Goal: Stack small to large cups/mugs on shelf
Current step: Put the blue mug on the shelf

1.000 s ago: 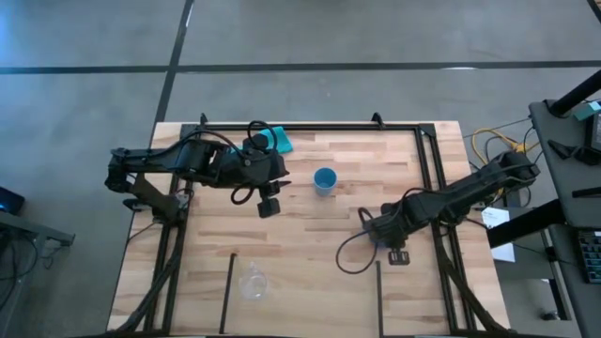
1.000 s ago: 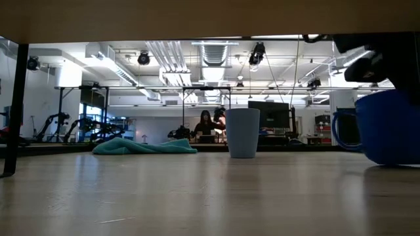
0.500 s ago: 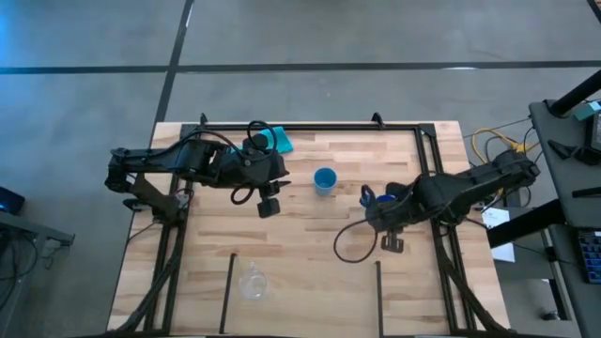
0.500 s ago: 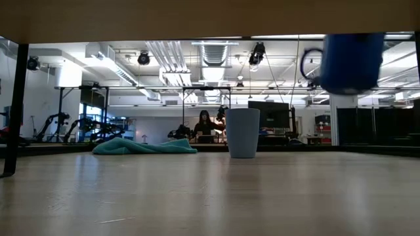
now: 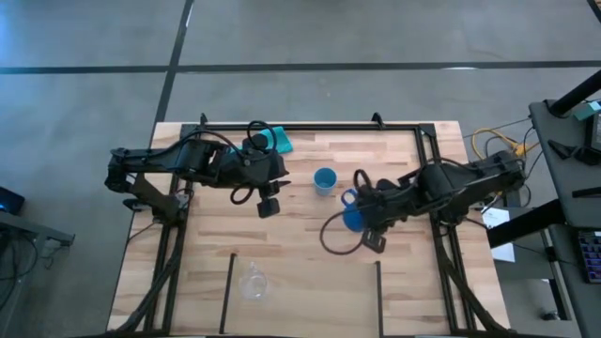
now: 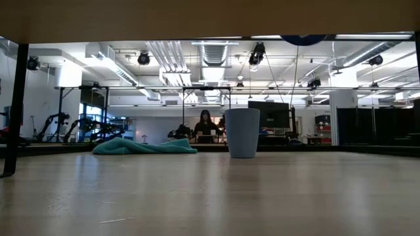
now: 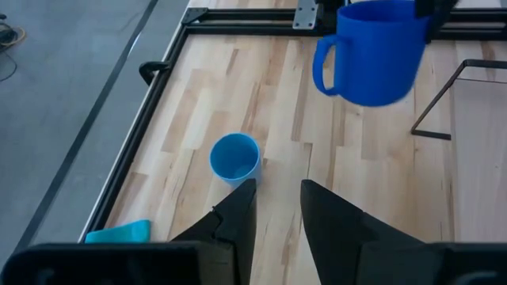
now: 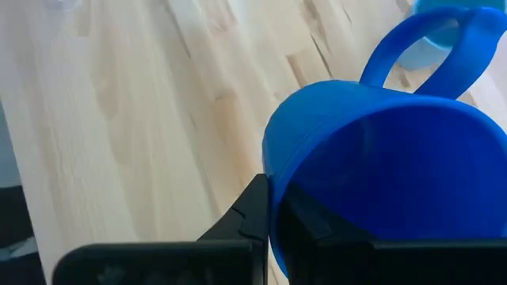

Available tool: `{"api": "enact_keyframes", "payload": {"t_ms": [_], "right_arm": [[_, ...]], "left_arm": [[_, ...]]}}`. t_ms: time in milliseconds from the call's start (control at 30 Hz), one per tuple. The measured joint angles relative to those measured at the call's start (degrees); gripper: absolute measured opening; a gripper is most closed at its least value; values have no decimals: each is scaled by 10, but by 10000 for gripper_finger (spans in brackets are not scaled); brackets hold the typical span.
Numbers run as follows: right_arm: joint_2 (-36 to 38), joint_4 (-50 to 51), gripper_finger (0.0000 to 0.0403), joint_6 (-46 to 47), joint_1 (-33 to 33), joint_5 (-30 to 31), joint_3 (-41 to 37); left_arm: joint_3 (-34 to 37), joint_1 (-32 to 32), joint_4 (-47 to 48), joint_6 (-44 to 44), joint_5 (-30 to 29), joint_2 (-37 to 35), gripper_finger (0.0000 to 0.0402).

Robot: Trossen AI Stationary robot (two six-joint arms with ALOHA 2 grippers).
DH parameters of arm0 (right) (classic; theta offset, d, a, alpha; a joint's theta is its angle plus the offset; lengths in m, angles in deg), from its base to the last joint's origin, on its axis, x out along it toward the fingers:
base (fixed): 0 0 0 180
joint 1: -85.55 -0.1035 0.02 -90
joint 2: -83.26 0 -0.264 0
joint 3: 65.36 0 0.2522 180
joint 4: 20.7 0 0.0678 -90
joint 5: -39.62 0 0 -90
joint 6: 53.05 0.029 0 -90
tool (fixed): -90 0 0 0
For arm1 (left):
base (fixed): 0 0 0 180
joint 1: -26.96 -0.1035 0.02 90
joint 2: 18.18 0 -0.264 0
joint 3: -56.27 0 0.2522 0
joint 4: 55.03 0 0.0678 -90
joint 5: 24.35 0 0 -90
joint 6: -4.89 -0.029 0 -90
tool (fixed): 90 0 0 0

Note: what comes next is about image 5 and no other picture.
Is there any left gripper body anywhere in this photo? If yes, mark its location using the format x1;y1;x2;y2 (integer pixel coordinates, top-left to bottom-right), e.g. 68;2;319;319
219;147;289;189

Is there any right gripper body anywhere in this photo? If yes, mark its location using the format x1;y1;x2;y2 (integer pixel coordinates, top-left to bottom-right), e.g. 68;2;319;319
356;178;417;229

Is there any dark blue mug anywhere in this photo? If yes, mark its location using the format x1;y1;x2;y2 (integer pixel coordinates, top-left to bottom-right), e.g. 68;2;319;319
340;188;373;234

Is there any light blue plastic cup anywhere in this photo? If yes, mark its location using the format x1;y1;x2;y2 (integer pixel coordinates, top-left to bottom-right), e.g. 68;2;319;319
313;166;339;197

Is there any clear glass cup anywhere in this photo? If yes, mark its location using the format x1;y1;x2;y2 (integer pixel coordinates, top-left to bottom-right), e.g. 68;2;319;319
238;261;270;301

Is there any shelf with black legs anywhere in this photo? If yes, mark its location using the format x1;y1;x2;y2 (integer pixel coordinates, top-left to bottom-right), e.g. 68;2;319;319
219;253;385;338

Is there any teal cloth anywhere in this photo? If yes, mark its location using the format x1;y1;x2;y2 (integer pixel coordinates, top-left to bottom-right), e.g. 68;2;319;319
241;125;295;155

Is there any white paper sheet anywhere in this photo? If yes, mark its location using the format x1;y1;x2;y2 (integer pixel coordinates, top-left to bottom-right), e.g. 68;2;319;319
490;241;516;263
481;207;512;231

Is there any grey desk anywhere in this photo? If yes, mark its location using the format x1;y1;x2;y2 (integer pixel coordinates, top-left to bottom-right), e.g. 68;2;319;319
529;99;601;338

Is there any black angular tool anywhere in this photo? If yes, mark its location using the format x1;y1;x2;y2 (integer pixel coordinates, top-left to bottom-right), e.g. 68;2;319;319
547;139;601;166

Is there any black keyboard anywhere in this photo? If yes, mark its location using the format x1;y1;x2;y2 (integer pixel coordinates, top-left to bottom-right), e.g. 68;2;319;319
577;229;601;285

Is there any small teal box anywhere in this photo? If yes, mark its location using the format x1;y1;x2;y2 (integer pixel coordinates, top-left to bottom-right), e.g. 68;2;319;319
573;100;601;121

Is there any grey side table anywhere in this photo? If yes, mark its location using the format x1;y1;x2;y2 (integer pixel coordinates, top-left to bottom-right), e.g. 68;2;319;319
0;209;76;338

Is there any black device with blue light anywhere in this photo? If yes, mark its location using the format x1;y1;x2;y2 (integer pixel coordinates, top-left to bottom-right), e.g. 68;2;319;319
0;186;26;216

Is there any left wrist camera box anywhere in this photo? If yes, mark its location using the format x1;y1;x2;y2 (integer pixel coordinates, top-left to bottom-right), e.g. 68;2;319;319
256;195;282;220

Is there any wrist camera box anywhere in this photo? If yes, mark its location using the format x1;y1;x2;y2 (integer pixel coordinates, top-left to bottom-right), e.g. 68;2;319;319
361;227;388;255
256;195;282;220

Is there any black left camera cable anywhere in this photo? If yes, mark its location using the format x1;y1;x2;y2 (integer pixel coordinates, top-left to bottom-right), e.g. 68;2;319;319
229;184;258;207

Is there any black camera cable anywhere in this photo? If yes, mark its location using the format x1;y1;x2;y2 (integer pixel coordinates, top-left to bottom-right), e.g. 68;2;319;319
319;208;373;257
229;184;258;207

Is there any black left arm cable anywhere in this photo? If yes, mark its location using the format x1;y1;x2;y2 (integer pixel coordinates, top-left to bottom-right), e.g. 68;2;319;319
154;120;280;156

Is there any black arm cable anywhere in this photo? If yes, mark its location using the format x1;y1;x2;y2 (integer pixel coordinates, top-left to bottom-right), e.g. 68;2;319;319
154;120;280;156
352;168;424;194

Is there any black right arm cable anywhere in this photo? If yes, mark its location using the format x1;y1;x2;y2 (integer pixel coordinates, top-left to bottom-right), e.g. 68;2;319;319
352;168;424;194

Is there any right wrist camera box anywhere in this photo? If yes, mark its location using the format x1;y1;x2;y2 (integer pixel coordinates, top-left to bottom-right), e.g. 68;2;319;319
361;227;388;255

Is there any black right camera cable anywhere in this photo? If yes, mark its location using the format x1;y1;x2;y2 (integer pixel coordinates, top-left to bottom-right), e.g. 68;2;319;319
319;208;373;257

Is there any black metal table frame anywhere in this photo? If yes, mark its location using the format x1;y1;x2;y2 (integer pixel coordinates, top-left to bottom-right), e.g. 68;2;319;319
106;112;511;338

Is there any yellow cable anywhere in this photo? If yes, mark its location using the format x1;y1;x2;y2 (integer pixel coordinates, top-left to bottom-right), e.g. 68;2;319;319
470;127;540;161

